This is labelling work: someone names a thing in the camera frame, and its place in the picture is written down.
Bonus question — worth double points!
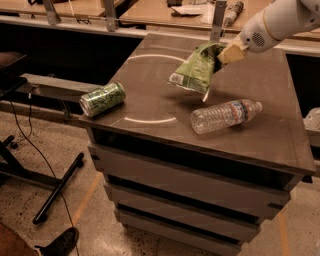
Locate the grey metal post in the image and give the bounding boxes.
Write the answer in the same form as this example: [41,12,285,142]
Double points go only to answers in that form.
[103,0,117,32]
[210,0,227,42]
[42,0,61,25]

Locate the white papers on desk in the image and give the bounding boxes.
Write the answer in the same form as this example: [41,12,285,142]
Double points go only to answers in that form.
[171,3,215,17]

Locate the black cable on floor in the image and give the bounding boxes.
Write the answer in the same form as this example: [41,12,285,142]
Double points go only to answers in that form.
[8,87,77,234]

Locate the green soda can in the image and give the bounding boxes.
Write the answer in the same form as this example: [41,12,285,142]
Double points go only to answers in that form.
[79,82,126,117]

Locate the grey metal post far left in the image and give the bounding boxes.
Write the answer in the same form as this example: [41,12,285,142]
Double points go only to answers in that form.
[42,0,61,25]

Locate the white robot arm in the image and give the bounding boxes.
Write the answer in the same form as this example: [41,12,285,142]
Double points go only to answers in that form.
[217,0,320,64]

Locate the green jalapeno chip bag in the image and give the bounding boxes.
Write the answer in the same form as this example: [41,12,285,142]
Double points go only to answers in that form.
[168,41,225,102]

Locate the grey drawer cabinet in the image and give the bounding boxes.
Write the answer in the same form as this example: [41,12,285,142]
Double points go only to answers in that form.
[82,34,316,256]

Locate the black shoe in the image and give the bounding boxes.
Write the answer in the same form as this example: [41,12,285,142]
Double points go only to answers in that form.
[34,227,79,256]

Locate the rolled grey item on desk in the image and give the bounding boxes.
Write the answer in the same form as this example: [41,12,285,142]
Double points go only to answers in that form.
[224,1,244,27]

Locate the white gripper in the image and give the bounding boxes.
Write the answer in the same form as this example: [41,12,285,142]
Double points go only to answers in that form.
[218,11,279,64]

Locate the clear plastic water bottle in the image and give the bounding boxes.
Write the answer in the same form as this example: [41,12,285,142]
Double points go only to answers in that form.
[190,99,263,134]

